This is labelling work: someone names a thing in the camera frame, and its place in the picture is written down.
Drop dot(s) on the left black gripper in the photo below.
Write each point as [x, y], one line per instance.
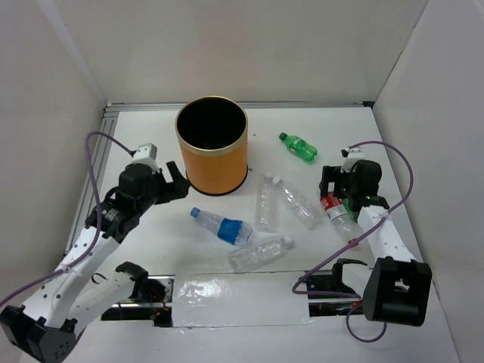
[178, 189]

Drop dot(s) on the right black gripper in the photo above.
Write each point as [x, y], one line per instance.
[330, 174]

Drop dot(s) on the clear bottle white cap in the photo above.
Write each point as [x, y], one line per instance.
[297, 203]
[265, 219]

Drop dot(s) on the blue label blue cap bottle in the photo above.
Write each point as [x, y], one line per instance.
[232, 231]

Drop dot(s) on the clear bottle front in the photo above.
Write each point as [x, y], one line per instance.
[260, 253]

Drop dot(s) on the green bottle under right arm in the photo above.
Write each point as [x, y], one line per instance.
[348, 210]

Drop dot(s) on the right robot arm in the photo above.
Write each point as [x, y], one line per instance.
[396, 290]

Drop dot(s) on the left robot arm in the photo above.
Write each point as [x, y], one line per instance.
[49, 324]

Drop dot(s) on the orange cylindrical bin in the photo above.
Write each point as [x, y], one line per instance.
[212, 132]

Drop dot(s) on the red label red cap bottle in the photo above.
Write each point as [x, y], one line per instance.
[339, 217]

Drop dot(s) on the small green soda bottle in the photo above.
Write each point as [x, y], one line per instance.
[298, 147]

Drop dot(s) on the shiny white tape sheet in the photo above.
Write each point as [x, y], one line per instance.
[238, 300]

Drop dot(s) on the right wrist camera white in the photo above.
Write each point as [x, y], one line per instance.
[351, 156]

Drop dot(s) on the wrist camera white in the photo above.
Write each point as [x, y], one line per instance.
[146, 154]
[351, 156]

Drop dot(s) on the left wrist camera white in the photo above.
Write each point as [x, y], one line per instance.
[146, 154]

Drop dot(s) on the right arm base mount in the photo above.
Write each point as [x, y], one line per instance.
[325, 296]

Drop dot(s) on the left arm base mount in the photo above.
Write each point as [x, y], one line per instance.
[155, 305]

